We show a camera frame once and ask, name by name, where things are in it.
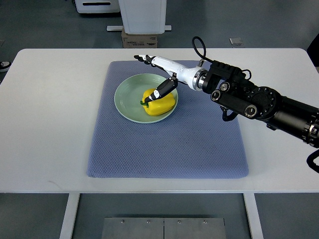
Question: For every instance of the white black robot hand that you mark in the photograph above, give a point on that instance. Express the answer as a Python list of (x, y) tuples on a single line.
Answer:
[(178, 73)]

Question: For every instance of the yellow bell pepper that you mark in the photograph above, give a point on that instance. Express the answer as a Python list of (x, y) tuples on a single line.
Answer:
[(157, 107)]

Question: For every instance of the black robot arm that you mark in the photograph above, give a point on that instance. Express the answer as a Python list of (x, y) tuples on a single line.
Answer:
[(231, 88)]

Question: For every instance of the small grey floor plate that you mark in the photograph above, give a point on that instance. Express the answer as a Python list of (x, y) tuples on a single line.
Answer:
[(236, 41)]

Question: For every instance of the light green plate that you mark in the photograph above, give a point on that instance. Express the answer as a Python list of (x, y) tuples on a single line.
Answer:
[(129, 94)]

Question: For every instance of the blue-grey textured mat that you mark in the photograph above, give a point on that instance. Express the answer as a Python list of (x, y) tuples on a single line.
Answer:
[(193, 142)]

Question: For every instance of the brown cardboard box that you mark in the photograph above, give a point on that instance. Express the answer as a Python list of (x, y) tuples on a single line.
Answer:
[(139, 40)]

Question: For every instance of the white cabinet with slot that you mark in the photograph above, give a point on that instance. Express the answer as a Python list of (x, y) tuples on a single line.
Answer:
[(97, 6)]

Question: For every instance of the grey metal base plate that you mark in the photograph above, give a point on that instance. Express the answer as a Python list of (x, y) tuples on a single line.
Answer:
[(163, 228)]

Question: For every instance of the white table frame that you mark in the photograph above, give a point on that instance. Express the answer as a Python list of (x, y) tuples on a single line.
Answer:
[(73, 201)]

